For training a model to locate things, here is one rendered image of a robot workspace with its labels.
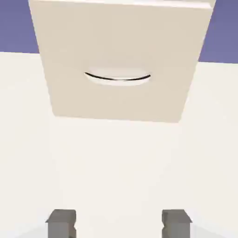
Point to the beige painted cabinet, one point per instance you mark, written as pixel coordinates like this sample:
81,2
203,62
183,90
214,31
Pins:
122,46

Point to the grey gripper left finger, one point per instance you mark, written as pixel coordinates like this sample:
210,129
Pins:
60,223

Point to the beige drawer front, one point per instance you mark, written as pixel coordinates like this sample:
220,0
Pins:
119,104

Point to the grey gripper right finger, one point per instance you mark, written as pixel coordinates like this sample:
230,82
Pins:
176,223

